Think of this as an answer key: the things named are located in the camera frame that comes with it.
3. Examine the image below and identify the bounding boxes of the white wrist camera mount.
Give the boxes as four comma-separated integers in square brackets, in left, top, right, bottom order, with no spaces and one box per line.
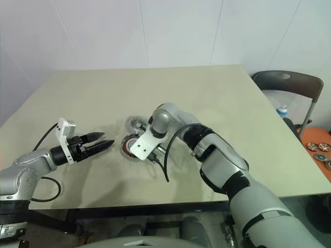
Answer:
[55,117,78,164]
[130,126,169,161]

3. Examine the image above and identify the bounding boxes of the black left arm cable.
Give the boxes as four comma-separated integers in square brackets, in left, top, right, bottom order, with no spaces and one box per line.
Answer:
[31,123,63,203]

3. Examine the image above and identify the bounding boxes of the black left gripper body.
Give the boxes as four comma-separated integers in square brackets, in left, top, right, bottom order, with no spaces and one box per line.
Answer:
[67,136,90,163]

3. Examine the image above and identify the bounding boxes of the black table frame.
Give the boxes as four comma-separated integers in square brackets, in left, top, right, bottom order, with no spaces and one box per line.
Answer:
[25,200,231,233]

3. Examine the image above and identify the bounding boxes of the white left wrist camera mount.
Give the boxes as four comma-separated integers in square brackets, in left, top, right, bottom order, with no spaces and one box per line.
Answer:
[55,117,78,164]

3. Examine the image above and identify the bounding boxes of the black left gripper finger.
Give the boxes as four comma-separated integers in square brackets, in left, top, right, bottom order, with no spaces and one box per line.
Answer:
[84,139,115,156]
[79,131,106,143]

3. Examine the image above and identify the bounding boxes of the blue and white bottle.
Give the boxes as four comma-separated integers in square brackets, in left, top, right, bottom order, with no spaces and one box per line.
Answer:
[276,104,288,118]

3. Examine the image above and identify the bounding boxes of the black folding chair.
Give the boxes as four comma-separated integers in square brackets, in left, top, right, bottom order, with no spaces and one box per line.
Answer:
[252,70,324,137]

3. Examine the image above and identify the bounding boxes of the grey robot torso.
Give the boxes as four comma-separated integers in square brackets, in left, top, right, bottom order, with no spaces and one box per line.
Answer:
[85,231,187,248]

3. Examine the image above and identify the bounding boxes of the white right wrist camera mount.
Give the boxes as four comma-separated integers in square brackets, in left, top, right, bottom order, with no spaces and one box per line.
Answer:
[130,126,169,161]

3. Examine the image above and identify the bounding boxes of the dark rounded shape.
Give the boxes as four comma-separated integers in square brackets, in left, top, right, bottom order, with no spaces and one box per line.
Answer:
[180,216,210,248]

